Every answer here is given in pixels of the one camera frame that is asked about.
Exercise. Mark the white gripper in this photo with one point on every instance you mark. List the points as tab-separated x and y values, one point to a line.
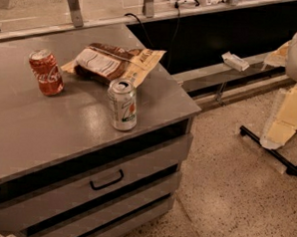
282	120

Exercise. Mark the silver 7up can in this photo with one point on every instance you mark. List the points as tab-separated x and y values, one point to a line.
123	104

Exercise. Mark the red coke can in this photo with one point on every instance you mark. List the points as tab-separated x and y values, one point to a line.
45	69

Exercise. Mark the small white box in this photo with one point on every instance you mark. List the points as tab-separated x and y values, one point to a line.
235	62

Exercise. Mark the black metal stand base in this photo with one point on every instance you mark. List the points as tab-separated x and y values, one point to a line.
291	169

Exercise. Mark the brown chip bag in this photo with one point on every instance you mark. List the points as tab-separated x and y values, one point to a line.
106	63

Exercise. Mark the black drawer handle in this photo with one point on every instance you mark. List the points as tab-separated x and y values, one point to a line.
108	180

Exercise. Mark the grey metal window post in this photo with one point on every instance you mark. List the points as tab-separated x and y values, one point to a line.
75	13

